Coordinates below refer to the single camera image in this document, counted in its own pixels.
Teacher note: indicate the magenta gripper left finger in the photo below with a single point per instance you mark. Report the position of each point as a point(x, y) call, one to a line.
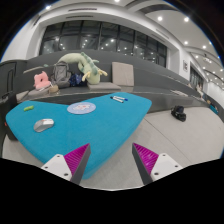
point(71, 166)

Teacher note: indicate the green plush dragon toy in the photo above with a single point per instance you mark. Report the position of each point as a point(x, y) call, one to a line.
point(87, 65)

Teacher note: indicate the dark blue bag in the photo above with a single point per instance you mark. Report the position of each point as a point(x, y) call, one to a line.
point(76, 80)

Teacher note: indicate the beige back cushion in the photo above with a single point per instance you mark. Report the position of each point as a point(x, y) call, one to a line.
point(122, 74)

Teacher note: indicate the turquoise upholstered table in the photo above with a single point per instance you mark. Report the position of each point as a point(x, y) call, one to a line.
point(105, 129)

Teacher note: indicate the small green object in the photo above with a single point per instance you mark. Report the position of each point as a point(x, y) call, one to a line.
point(28, 108)

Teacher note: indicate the grey seat cushion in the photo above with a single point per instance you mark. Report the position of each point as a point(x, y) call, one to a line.
point(104, 86)

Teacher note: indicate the grey backpack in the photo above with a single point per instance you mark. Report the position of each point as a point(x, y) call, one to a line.
point(61, 75)

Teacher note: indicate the blue-capped marker pen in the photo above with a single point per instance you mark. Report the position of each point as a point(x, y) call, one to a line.
point(120, 98)

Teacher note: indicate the black marker pen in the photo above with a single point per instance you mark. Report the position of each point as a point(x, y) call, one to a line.
point(116, 99)

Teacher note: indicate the black bag on floor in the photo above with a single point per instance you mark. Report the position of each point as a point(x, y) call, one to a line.
point(178, 113)

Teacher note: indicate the grey computer mouse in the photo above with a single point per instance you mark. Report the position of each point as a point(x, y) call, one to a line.
point(43, 124)

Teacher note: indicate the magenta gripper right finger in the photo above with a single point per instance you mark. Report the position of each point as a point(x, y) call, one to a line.
point(153, 166)

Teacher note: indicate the pink plush toy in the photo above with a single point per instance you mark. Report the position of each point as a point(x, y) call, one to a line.
point(41, 81)

